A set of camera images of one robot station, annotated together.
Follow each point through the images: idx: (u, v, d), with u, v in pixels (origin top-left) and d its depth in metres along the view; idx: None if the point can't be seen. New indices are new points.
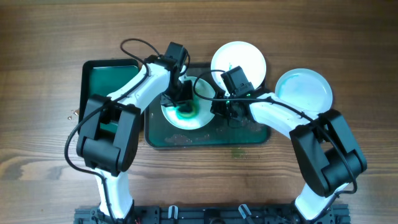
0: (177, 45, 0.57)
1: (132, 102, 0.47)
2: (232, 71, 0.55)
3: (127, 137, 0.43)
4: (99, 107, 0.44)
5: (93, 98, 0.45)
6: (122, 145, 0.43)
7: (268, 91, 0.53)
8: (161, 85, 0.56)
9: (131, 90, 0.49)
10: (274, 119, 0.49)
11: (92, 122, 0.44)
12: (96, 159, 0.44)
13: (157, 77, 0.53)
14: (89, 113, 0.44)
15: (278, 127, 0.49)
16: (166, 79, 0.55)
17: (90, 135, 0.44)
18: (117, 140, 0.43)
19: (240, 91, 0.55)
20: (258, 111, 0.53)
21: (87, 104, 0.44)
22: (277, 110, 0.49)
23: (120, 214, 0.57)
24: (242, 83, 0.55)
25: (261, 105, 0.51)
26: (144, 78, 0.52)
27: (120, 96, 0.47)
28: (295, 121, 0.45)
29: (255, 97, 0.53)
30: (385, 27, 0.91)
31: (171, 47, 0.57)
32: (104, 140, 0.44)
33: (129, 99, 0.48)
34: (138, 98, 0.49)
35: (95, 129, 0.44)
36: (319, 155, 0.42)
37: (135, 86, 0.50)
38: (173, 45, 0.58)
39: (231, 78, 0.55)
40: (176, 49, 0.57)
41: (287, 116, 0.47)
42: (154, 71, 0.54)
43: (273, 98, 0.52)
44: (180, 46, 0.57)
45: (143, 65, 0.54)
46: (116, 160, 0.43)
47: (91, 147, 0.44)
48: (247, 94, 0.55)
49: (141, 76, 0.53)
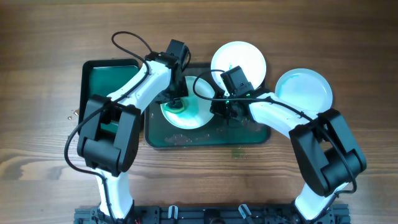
0: (179, 42, 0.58)
1: (132, 103, 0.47)
2: (232, 71, 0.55)
3: (127, 137, 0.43)
4: (99, 107, 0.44)
5: (93, 99, 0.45)
6: (122, 145, 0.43)
7: (267, 91, 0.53)
8: (161, 84, 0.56)
9: (131, 90, 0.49)
10: (274, 119, 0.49)
11: (92, 122, 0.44)
12: (97, 159, 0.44)
13: (157, 76, 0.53)
14: (89, 113, 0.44)
15: (278, 127, 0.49)
16: (166, 78, 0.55)
17: (91, 135, 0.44)
18: (118, 140, 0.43)
19: (240, 91, 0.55)
20: (258, 111, 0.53)
21: (87, 104, 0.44)
22: (277, 109, 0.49)
23: (120, 214, 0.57)
24: (242, 83, 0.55)
25: (260, 105, 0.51)
26: (144, 76, 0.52)
27: (120, 96, 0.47)
28: (295, 121, 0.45)
29: (255, 97, 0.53)
30: (385, 27, 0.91)
31: (173, 45, 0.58)
32: (104, 140, 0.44)
33: (129, 99, 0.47)
34: (138, 98, 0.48)
35: (96, 130, 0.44)
36: (319, 155, 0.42)
37: (136, 86, 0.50)
38: (175, 42, 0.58)
39: (230, 78, 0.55)
40: (176, 47, 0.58)
41: (286, 116, 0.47)
42: (155, 70, 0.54)
43: (273, 97, 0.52)
44: (182, 43, 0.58)
45: (144, 63, 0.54)
46: (117, 161, 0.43)
47: (92, 147, 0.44)
48: (247, 94, 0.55)
49: (142, 74, 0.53)
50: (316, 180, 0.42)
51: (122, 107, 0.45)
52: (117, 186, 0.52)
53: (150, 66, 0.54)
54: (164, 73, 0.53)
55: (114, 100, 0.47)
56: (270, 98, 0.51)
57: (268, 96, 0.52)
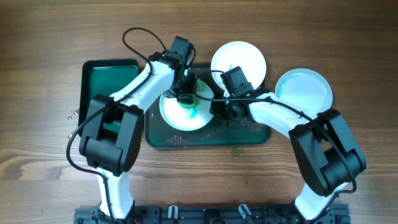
0: (183, 39, 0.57)
1: (135, 104, 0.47)
2: (232, 71, 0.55)
3: (129, 138, 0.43)
4: (102, 107, 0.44)
5: (96, 98, 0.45)
6: (125, 146, 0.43)
7: (267, 91, 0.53)
8: (165, 84, 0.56)
9: (135, 90, 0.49)
10: (274, 119, 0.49)
11: (96, 121, 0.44)
12: (99, 158, 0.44)
13: (161, 78, 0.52)
14: (92, 112, 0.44)
15: (278, 126, 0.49)
16: (170, 78, 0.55)
17: (93, 135, 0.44)
18: (120, 140, 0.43)
19: (240, 91, 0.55)
20: (257, 111, 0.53)
21: (91, 104, 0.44)
22: (277, 110, 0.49)
23: (120, 213, 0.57)
24: (242, 83, 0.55)
25: (260, 105, 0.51)
26: (148, 76, 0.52)
27: (123, 96, 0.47)
28: (294, 121, 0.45)
29: (255, 96, 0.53)
30: (386, 27, 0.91)
31: (176, 42, 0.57)
32: (107, 139, 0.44)
33: (131, 99, 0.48)
34: (141, 98, 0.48)
35: (98, 129, 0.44)
36: (319, 155, 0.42)
37: (139, 86, 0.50)
38: (179, 39, 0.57)
39: (230, 78, 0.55)
40: (181, 45, 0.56)
41: (286, 116, 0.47)
42: (158, 70, 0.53)
43: (272, 97, 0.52)
44: (186, 42, 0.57)
45: (148, 63, 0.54)
46: (119, 160, 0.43)
47: (94, 147, 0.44)
48: (247, 94, 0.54)
49: (145, 74, 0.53)
50: (316, 180, 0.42)
51: (125, 107, 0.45)
52: (117, 186, 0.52)
53: (153, 66, 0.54)
54: (166, 74, 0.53)
55: (117, 99, 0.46)
56: (269, 98, 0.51)
57: (267, 96, 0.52)
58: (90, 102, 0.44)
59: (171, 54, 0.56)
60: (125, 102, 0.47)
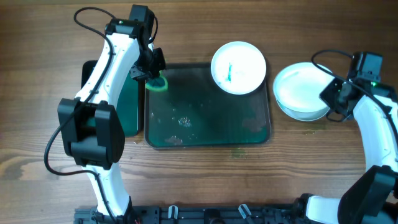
0: (140, 7, 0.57)
1: (104, 99, 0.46)
2: (372, 54, 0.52)
3: (109, 137, 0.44)
4: (71, 111, 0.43)
5: (63, 102, 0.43)
6: (107, 144, 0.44)
7: (378, 77, 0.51)
8: (131, 58, 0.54)
9: (98, 83, 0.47)
10: (375, 133, 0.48)
11: (69, 126, 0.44)
12: (87, 157, 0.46)
13: (123, 53, 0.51)
14: (61, 117, 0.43)
15: (369, 136, 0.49)
16: (135, 49, 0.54)
17: (73, 139, 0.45)
18: (101, 139, 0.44)
19: (365, 74, 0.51)
20: (365, 108, 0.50)
21: (57, 109, 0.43)
22: (387, 130, 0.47)
23: (118, 211, 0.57)
24: (372, 70, 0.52)
25: (375, 109, 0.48)
26: (109, 57, 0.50)
27: (89, 93, 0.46)
28: (388, 158, 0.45)
29: (375, 94, 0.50)
30: (385, 27, 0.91)
31: (135, 10, 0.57)
32: (89, 137, 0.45)
33: (98, 95, 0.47)
34: (108, 88, 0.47)
35: (76, 133, 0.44)
36: (374, 203, 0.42)
37: (104, 74, 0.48)
38: (137, 7, 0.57)
39: (364, 58, 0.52)
40: (139, 12, 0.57)
41: (388, 147, 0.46)
42: (119, 46, 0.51)
43: (392, 109, 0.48)
44: (143, 7, 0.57)
45: (106, 41, 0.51)
46: (106, 155, 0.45)
47: (78, 149, 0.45)
48: (372, 83, 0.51)
49: (106, 55, 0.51)
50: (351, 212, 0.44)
51: (94, 105, 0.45)
52: (111, 181, 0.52)
53: (112, 43, 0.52)
54: (129, 47, 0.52)
55: (83, 99, 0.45)
56: (390, 109, 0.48)
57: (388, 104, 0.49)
58: (57, 107, 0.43)
59: (129, 20, 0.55)
60: (92, 99, 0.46)
